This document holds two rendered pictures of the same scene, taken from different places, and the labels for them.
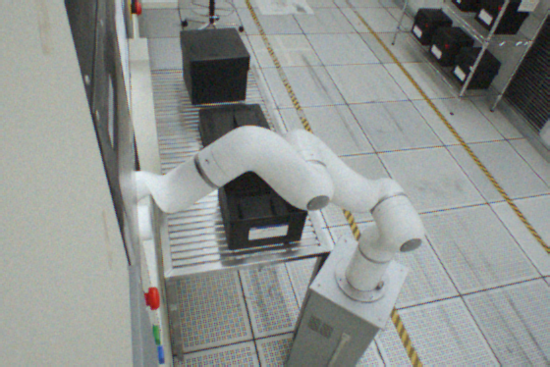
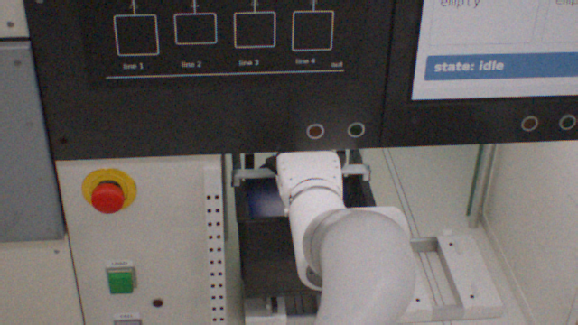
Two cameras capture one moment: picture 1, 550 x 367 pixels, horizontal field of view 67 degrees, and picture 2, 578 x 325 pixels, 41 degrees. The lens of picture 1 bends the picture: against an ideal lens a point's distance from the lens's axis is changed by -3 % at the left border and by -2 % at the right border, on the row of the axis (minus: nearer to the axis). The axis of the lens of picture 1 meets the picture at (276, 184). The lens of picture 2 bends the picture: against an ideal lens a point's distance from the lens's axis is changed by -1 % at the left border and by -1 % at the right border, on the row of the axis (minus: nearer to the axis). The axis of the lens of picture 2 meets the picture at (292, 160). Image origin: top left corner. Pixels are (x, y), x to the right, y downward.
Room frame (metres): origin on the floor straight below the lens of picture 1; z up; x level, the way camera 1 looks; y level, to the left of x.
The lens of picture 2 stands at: (0.76, -0.50, 1.94)
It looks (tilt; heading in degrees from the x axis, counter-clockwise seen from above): 35 degrees down; 105
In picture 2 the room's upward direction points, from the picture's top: 2 degrees clockwise
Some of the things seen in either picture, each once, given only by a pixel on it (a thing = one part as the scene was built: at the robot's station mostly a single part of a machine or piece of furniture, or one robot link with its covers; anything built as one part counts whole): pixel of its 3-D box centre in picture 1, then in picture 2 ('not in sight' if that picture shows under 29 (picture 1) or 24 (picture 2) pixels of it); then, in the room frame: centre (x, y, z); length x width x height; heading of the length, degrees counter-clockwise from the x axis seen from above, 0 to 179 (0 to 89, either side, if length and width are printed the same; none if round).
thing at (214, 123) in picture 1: (236, 131); not in sight; (1.45, 0.21, 0.83); 0.29 x 0.29 x 0.13; 24
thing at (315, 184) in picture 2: not in sight; (313, 205); (0.55, 0.41, 1.21); 0.09 x 0.03 x 0.08; 22
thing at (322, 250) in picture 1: (219, 197); not in sight; (1.44, 0.28, 0.38); 1.30 x 0.60 x 0.76; 22
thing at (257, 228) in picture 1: (259, 202); not in sight; (1.04, 0.05, 0.85); 0.28 x 0.28 x 0.17; 21
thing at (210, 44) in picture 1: (213, 66); not in sight; (1.85, 0.40, 0.89); 0.29 x 0.29 x 0.25; 25
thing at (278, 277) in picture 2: not in sight; (300, 207); (0.49, 0.57, 1.08); 0.24 x 0.20 x 0.32; 21
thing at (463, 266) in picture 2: not in sight; (434, 274); (0.74, 0.67, 0.89); 0.22 x 0.21 x 0.04; 112
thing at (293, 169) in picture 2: not in sight; (310, 181); (0.53, 0.47, 1.21); 0.11 x 0.10 x 0.07; 112
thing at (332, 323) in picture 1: (338, 325); not in sight; (0.85, -0.35, 0.38); 0.28 x 0.28 x 0.76; 67
